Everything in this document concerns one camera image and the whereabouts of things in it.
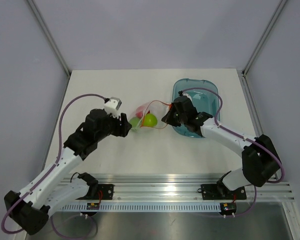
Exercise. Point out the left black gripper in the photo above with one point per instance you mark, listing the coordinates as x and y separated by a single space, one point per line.
123 125

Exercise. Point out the teal plastic bin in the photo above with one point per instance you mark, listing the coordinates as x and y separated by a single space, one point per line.
202 100

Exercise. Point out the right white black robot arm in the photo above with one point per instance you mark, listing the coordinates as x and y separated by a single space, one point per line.
260 160

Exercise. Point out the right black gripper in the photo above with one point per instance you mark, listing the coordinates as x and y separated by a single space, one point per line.
169 116

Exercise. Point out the left frame post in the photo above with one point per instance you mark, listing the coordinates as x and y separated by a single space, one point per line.
48 36

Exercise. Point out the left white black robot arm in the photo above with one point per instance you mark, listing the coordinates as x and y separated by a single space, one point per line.
33 205

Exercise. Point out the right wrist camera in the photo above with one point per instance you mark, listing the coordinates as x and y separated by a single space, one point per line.
182 93

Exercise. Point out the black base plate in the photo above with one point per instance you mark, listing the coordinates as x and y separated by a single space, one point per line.
103 191
213 191

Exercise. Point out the smooth green apple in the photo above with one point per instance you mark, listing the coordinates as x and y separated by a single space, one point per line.
150 120

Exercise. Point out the ribbed green fruit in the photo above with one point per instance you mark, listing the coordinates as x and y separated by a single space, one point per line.
135 123

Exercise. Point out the control board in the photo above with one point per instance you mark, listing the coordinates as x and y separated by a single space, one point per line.
93 206
229 207

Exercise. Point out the white slotted cable duct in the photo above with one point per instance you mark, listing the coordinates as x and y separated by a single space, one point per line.
145 207

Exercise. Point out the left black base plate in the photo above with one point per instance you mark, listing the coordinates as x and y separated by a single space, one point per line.
103 191

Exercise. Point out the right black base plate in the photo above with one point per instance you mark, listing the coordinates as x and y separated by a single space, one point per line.
213 191

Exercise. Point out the frame post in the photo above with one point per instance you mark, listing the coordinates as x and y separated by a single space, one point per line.
265 35
48 36

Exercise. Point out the right control board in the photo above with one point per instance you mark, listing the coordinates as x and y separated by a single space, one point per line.
229 207

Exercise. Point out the aluminium mounting rail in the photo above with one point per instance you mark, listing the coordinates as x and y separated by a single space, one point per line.
179 188

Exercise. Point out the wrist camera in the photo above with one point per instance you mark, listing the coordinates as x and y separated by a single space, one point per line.
182 93
112 106

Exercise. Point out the clear orange zip top bag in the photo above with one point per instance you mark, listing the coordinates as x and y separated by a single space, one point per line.
156 107

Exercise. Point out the red fruit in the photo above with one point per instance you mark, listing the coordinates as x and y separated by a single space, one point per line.
140 111

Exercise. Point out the right frame post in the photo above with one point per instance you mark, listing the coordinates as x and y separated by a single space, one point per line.
265 35

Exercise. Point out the left control board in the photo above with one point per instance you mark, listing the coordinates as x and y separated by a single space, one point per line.
93 206

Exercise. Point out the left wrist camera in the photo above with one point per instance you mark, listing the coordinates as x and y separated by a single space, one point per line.
112 106

